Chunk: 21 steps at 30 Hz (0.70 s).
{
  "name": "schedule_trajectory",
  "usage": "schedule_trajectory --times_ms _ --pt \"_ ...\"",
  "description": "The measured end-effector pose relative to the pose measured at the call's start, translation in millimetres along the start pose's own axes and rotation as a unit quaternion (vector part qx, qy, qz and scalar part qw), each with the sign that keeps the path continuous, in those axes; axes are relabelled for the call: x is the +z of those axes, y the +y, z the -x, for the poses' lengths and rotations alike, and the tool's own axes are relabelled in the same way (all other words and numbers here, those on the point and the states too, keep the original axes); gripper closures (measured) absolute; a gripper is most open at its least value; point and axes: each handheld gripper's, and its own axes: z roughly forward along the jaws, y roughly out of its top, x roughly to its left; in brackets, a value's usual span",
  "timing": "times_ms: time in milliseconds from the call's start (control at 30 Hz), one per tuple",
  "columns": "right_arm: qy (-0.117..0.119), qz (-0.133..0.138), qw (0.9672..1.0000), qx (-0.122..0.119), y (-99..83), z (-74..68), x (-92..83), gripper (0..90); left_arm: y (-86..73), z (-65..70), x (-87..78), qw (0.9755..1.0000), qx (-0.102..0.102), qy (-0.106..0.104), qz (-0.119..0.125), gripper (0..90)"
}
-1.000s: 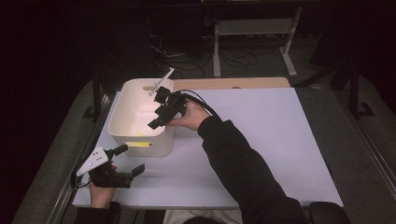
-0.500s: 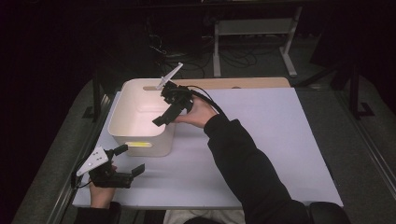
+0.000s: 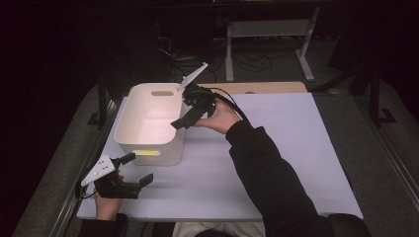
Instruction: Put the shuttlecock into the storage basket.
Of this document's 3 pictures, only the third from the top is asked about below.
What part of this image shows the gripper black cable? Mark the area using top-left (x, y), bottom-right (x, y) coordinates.
top-left (209, 87), bottom-right (251, 123)
top-left (74, 181), bottom-right (97, 201)

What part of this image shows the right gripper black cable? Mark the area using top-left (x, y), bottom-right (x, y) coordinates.
top-left (209, 87), bottom-right (251, 123)

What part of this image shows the tangle of black floor cables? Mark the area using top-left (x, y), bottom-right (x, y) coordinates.
top-left (154, 19), bottom-right (276, 84)

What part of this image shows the person's white shirt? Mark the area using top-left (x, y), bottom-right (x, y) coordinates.
top-left (171, 220), bottom-right (267, 237)

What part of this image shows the person's right hand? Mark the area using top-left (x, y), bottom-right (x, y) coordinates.
top-left (194, 98), bottom-right (242, 135)

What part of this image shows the white plastic storage bin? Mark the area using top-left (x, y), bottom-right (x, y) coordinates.
top-left (114, 82), bottom-right (188, 167)

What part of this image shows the white metal table frame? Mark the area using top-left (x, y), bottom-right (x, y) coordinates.
top-left (224, 6), bottom-right (321, 83)

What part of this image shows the yellow shuttlecock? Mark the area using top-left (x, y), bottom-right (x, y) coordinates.
top-left (132, 149), bottom-right (162, 157)

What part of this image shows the grey metal rail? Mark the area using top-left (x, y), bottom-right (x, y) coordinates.
top-left (48, 98), bottom-right (120, 237)
top-left (354, 97), bottom-right (419, 211)

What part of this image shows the black metal stand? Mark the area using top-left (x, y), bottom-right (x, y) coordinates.
top-left (312, 62), bottom-right (398, 126)
top-left (86, 77), bottom-right (117, 130)

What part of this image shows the light wooden board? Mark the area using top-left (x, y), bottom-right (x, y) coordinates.
top-left (197, 81), bottom-right (308, 96)

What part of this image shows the person's left hand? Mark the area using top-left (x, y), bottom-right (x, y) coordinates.
top-left (94, 192), bottom-right (124, 222)

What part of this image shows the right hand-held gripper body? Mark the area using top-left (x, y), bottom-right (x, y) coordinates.
top-left (176, 62), bottom-right (217, 118)

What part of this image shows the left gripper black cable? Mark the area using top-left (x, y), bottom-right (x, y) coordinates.
top-left (74, 181), bottom-right (97, 201)

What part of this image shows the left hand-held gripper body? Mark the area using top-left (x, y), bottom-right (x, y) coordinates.
top-left (80, 154), bottom-right (142, 199)

